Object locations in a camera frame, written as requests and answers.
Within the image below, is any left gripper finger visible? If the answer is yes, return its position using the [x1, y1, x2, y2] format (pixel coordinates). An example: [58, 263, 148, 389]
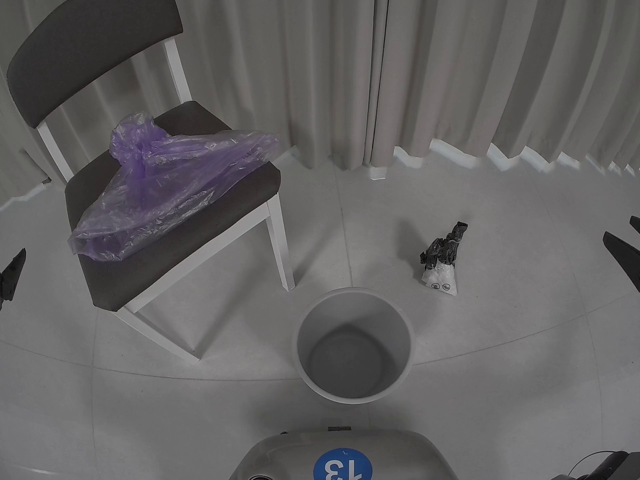
[0, 248, 27, 302]

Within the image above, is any purple plastic bag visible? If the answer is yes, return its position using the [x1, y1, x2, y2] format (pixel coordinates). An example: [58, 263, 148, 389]
[68, 112, 281, 262]

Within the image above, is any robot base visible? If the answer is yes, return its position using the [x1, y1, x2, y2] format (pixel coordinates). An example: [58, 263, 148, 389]
[234, 425, 456, 480]

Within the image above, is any crumpled black plastic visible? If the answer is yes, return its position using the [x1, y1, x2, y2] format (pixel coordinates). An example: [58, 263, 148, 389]
[419, 222, 469, 271]

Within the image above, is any white trash bin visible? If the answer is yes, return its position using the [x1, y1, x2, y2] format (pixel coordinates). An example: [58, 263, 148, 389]
[292, 289, 417, 405]

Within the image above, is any white printed wrapper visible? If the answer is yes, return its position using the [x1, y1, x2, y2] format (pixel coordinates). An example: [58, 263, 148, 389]
[421, 260, 458, 297]

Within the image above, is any grey padded white chair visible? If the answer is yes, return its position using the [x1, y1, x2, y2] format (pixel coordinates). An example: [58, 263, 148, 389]
[7, 0, 296, 364]

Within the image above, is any black cable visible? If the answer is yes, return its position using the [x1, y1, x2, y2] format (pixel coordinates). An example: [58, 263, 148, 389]
[570, 449, 618, 480]

